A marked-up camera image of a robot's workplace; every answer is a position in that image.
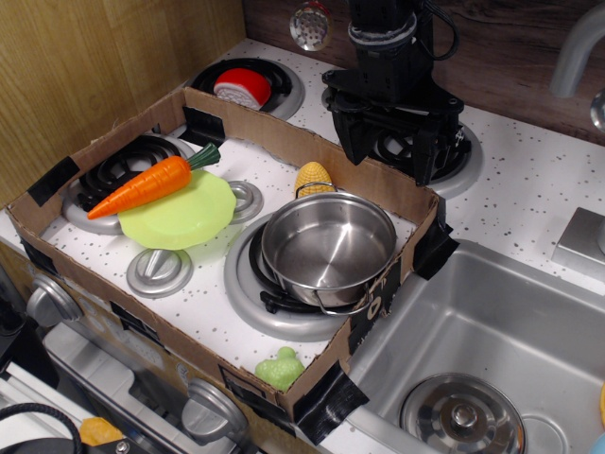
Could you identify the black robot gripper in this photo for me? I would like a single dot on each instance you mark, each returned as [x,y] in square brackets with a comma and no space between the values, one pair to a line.
[388,84]

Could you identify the orange toy carrot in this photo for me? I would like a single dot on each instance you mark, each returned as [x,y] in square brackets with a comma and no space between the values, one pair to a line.
[163,179]

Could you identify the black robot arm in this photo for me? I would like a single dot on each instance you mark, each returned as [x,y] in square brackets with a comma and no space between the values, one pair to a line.
[399,22]

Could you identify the light green toy plate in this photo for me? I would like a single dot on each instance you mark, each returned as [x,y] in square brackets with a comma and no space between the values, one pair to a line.
[186,218]

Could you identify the back right stove burner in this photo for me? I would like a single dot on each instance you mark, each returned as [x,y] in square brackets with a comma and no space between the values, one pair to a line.
[452,175]

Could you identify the stove burner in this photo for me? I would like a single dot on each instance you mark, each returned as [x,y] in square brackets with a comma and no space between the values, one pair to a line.
[452,175]
[261,303]
[287,91]
[87,191]

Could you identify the yellow toy corn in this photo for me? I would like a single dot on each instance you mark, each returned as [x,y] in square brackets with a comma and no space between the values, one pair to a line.
[312,178]

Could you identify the back left stove burner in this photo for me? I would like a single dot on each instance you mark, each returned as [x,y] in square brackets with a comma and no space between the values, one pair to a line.
[287,91]

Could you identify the stainless steel pot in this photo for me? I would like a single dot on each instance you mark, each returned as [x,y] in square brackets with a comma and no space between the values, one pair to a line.
[327,246]

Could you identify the hanging metal strainer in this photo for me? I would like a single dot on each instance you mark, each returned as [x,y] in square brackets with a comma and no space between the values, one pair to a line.
[311,26]

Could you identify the silver stove knob middle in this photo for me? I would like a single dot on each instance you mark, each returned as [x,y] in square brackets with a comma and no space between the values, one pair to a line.
[249,201]

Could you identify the silver stove knob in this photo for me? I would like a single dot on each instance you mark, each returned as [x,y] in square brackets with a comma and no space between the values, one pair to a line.
[249,201]
[156,273]

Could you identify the red white toy cheese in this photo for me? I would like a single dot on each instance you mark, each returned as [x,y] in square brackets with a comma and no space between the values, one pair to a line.
[244,87]

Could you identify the front right stove burner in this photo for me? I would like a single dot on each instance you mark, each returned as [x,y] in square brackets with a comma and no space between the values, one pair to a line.
[261,303]

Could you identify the grey faucet base block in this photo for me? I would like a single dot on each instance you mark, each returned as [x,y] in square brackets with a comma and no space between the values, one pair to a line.
[581,246]

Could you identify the grey toy faucet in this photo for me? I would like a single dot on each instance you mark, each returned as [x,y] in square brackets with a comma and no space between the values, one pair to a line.
[576,51]

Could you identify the silver toy sink basin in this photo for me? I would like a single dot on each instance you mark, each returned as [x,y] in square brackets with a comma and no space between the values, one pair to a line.
[536,338]

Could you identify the green toy vegetable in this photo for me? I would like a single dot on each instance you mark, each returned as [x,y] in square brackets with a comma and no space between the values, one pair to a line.
[282,371]

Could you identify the silver stove knob front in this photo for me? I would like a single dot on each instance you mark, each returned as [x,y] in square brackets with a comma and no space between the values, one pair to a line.
[156,273]

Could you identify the brown cardboard fence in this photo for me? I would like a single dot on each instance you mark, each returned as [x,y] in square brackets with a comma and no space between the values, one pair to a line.
[199,326]

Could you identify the steel pot lid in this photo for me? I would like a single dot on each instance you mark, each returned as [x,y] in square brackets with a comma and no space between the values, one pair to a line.
[458,413]

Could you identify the front left stove burner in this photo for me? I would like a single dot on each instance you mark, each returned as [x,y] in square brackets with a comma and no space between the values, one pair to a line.
[87,191]

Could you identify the grey oven knob right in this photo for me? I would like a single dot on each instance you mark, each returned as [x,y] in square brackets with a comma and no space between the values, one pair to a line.
[210,415]

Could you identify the grey oven knob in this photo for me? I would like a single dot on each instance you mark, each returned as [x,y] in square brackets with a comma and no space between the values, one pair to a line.
[210,415]
[50,304]

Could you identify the grey oven knob left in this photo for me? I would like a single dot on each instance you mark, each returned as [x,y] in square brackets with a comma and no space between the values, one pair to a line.
[50,304]

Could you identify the yellow toy piece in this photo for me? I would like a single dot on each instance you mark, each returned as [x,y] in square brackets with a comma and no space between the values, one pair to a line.
[96,431]

